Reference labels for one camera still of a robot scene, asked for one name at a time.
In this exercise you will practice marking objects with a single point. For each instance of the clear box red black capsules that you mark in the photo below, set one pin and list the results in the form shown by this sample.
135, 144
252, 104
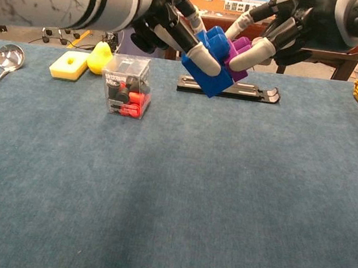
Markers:
127, 101

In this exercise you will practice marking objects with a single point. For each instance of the purple building block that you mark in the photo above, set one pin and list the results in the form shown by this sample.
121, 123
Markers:
238, 46

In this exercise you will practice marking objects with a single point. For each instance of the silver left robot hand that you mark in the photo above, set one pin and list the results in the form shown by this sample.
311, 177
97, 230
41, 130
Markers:
157, 17

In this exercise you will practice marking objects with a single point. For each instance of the brown mahjong table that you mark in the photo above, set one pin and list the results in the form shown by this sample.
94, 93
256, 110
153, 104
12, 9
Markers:
345, 54

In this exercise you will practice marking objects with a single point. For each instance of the yellow toy pear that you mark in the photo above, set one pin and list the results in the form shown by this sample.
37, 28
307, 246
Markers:
98, 60

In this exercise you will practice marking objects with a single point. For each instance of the blue-backed mahjong tile row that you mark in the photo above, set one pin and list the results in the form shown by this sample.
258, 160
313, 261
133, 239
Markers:
255, 0

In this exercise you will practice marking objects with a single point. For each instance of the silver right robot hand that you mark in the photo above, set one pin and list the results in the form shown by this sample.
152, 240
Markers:
303, 28

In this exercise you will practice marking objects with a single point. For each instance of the blue building block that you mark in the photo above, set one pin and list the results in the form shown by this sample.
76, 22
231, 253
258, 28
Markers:
216, 43

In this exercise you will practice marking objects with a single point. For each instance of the yellow sponge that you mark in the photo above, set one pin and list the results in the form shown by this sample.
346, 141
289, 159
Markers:
61, 69

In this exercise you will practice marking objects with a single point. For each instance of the blue felt table cover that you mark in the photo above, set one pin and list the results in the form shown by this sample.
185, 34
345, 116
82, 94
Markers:
170, 205

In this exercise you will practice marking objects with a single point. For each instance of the black folding stand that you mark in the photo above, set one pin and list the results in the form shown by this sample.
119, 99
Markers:
255, 96

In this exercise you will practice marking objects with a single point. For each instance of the face-up mahjong tile row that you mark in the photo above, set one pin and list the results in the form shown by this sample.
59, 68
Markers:
237, 6

